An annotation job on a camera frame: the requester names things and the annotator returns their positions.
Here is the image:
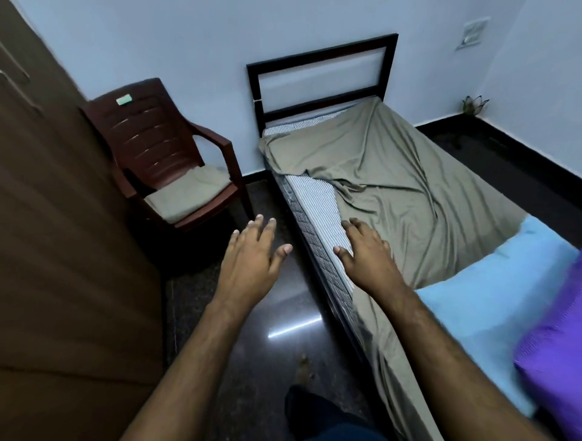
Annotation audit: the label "beige striped bed sheet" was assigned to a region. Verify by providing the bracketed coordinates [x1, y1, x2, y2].
[144, 164, 233, 225]

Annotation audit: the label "brown wooden wardrobe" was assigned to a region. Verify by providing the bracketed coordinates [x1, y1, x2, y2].
[0, 0, 164, 441]

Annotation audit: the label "person's navy blue shirt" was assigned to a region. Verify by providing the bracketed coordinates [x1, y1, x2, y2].
[313, 425, 387, 441]

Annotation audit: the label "person's left hand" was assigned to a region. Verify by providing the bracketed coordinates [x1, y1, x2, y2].
[211, 214, 294, 314]

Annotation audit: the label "plain taupe bed sheet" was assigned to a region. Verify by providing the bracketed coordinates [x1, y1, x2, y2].
[259, 96, 530, 441]

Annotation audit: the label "person's dark trousers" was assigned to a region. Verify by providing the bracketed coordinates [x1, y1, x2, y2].
[284, 385, 373, 441]

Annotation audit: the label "maroon plastic chair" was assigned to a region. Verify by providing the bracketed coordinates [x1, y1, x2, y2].
[79, 78, 255, 233]

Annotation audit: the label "person's left foot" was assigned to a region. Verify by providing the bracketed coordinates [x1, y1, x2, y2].
[293, 354, 315, 390]

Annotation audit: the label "white striped mattress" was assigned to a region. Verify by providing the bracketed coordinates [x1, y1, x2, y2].
[261, 107, 360, 319]

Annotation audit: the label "person's left forearm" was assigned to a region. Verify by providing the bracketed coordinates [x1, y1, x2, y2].
[120, 297, 255, 441]

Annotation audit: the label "dark wooden bed frame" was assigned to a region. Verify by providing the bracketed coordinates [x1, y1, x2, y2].
[246, 33, 400, 355]

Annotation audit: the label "purple dotted pillow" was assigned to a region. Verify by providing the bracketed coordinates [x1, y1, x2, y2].
[513, 254, 582, 441]

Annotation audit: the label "person's right forearm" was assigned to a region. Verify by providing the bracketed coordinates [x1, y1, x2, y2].
[381, 288, 555, 441]

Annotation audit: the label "person's right hand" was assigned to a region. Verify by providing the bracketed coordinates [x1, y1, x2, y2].
[333, 217, 408, 300]

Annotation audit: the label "light blue pillow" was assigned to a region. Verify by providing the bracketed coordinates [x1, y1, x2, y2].
[416, 214, 581, 419]

